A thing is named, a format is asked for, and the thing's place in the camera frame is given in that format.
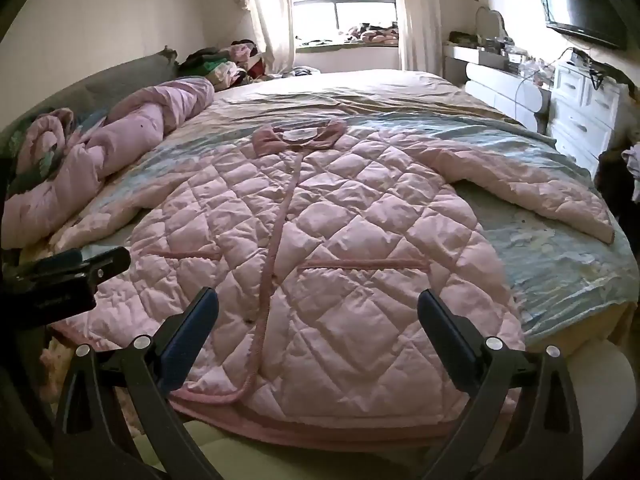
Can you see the scalloped vanity mirror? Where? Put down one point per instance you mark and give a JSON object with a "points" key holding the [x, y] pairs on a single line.
{"points": [[487, 22]]}

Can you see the grey padded headboard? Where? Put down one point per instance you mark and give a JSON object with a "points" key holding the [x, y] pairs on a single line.
{"points": [[115, 77]]}

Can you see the white drawer dresser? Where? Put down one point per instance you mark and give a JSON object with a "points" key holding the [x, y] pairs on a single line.
{"points": [[575, 110]]}

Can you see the dark striped cloth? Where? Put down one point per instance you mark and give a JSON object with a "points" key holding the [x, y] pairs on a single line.
{"points": [[305, 71]]}

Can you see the pile of mixed clothes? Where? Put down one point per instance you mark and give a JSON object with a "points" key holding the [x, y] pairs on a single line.
{"points": [[220, 65]]}

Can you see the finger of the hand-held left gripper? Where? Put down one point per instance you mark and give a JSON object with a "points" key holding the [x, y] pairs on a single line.
{"points": [[107, 265], [62, 260]]}

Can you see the clothes on windowsill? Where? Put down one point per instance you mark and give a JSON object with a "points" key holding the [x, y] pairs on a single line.
{"points": [[375, 35]]}

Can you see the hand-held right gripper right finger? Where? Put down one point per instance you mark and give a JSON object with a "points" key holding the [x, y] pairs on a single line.
{"points": [[445, 330]]}

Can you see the black wall television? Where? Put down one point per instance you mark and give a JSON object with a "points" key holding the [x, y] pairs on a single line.
{"points": [[580, 5]]}

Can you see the bed with tan sheet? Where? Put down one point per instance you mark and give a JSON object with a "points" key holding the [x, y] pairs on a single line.
{"points": [[375, 95]]}

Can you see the white curtain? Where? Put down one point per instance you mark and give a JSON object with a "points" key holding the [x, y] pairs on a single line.
{"points": [[270, 20], [415, 20]]}

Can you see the white vanity desk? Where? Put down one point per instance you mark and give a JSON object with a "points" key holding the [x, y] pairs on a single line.
{"points": [[500, 85]]}

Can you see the rolled pink duvet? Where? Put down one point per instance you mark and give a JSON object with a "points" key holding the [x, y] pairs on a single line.
{"points": [[130, 125]]}

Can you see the pale crumpled garment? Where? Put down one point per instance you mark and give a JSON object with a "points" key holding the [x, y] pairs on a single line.
{"points": [[632, 170]]}

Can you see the pink quilted coat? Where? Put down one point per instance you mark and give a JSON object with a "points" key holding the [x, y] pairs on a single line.
{"points": [[325, 220]]}

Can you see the floral green pink blanket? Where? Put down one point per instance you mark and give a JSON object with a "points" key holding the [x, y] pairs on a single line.
{"points": [[45, 160]]}

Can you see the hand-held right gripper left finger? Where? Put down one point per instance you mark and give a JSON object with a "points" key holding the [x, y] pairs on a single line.
{"points": [[192, 330]]}

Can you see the clutter of small desk things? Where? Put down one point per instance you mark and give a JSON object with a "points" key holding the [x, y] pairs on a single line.
{"points": [[520, 62]]}

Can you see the window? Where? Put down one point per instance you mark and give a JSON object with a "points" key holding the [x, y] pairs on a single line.
{"points": [[360, 15]]}

